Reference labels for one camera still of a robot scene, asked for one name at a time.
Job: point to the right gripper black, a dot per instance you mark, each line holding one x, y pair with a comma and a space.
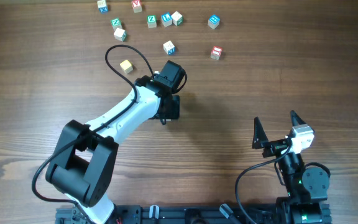
273, 148

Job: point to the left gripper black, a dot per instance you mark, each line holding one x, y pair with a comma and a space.
175, 114

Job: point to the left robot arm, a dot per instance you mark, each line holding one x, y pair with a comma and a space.
85, 154

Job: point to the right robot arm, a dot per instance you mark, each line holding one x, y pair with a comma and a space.
306, 184

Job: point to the white block blue D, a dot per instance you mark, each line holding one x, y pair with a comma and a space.
169, 47

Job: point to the yellow S block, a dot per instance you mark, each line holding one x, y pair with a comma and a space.
126, 66

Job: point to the red top block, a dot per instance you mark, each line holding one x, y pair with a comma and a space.
216, 52

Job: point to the blue L block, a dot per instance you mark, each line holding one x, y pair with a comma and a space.
166, 19

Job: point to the middle green Z block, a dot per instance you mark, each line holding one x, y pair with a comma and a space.
151, 21

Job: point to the green z block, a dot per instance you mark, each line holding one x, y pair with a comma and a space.
116, 23
151, 21

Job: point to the white block green N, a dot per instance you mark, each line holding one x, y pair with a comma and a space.
177, 18

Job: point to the white block green side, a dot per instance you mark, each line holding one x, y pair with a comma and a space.
120, 34

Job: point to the blue top block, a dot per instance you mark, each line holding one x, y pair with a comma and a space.
213, 21

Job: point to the left green Z block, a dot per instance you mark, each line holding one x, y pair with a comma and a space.
116, 23

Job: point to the block with red V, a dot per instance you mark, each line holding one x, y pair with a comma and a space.
136, 5

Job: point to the block with blue X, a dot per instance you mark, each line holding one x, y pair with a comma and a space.
102, 6

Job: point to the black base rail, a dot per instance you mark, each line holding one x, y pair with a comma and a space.
259, 213

